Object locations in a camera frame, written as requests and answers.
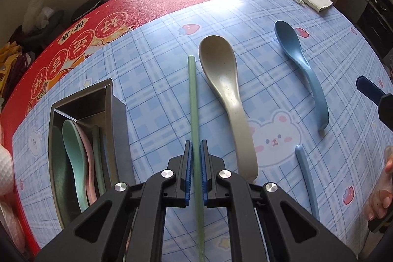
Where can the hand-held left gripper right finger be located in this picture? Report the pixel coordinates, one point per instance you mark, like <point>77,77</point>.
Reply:
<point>204,176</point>

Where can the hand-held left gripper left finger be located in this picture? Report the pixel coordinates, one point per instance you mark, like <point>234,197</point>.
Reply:
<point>188,176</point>

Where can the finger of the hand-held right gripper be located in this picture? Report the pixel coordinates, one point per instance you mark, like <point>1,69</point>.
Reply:
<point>370,87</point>

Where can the light green chopstick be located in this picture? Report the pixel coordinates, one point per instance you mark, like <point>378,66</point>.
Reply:
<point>97,154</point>
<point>194,102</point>

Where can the metal utensil holder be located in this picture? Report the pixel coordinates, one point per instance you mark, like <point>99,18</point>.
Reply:
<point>118,133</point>

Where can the pink spoon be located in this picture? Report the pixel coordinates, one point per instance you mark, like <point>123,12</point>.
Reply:
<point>89,157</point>

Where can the person's right hand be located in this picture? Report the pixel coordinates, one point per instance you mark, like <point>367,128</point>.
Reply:
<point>382,203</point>

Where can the dark kitchen cabinet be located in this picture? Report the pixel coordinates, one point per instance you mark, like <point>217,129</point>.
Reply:
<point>376,10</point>

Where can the blue spoon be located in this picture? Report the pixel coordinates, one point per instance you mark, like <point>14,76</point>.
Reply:
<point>291,44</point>

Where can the blue chopstick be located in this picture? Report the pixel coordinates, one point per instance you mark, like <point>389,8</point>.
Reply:
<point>304,170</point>

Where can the beige spoon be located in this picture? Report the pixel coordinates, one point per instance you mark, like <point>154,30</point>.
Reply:
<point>221,74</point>

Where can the blue plaid table mat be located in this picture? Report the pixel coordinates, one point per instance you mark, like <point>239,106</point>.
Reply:
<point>153,65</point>

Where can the teal spoon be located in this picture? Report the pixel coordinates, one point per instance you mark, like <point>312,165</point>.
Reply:
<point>72,145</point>

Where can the dark green spoon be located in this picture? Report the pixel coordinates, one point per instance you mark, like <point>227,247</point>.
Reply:
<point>60,163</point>

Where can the white bowl with soup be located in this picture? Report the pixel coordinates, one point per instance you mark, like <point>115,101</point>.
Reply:
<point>4,168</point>

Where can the plastic-wrapped pink bowl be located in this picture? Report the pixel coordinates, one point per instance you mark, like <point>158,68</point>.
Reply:
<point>7,219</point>

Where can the round black bin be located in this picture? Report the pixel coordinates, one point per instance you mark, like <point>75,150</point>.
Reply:
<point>87,7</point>

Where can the maroon garment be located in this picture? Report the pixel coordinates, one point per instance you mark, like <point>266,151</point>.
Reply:
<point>20,64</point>

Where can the dark basket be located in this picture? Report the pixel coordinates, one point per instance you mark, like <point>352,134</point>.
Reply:
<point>40,33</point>

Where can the white plastic bag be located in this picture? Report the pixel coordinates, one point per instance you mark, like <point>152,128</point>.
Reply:
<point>38,15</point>

